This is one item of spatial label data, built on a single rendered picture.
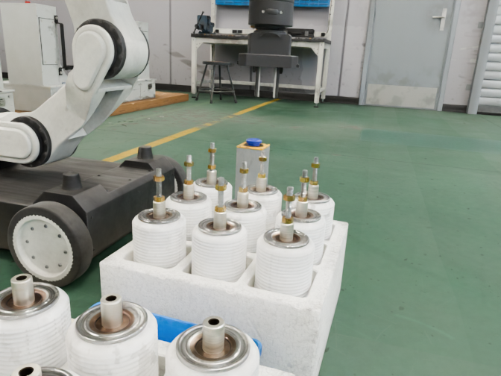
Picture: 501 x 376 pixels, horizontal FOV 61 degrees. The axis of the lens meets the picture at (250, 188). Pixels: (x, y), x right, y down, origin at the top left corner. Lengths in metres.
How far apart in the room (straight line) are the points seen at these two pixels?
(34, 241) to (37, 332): 0.58
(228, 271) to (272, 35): 0.46
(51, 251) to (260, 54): 0.64
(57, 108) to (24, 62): 2.22
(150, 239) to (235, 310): 0.19
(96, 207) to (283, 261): 0.55
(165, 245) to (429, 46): 5.25
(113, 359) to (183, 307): 0.29
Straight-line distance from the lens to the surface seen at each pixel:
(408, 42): 5.78
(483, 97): 5.87
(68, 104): 1.22
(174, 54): 6.42
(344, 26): 5.81
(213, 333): 0.44
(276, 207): 0.93
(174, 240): 0.77
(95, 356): 0.48
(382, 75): 5.77
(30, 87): 3.46
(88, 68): 1.13
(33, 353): 0.56
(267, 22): 0.87
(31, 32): 3.41
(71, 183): 1.09
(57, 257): 1.08
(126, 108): 3.98
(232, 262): 0.73
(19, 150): 1.30
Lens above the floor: 0.54
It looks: 17 degrees down
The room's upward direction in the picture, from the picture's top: 3 degrees clockwise
